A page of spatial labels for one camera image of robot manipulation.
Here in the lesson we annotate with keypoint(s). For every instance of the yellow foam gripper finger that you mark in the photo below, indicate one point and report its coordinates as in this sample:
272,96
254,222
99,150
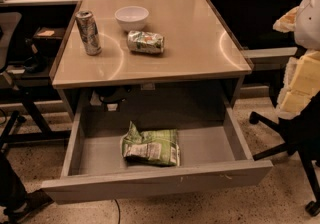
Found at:
301,84
287,22

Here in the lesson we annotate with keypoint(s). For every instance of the green jalapeno chip bag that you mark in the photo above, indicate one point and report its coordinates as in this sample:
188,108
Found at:
153,147

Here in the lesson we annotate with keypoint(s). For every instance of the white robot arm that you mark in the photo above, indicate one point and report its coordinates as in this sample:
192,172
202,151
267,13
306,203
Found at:
307,29

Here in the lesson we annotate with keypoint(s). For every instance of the crumpled green snack bag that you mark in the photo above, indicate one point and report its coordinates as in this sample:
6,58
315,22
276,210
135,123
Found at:
145,42

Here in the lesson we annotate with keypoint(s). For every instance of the grey counter cabinet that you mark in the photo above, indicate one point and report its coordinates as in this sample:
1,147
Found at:
197,46

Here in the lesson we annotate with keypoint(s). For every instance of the grey open drawer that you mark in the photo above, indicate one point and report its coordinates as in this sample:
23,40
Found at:
213,153

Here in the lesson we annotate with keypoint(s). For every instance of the black office chair right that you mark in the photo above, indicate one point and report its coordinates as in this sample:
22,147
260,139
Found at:
301,135

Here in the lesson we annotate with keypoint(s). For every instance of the black office chair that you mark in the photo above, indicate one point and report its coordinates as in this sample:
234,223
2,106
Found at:
8,23
301,135

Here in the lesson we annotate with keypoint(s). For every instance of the white ceramic bowl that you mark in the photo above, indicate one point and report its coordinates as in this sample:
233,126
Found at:
132,18

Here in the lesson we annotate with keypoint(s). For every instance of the tall silver drink can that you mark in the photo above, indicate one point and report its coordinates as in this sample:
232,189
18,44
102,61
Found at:
88,32

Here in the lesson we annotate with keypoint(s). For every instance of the black office chair left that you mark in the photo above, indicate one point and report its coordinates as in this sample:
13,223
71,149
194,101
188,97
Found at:
8,23

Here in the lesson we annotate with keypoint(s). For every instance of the black shoe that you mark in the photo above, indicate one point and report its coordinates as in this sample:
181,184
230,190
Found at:
32,202

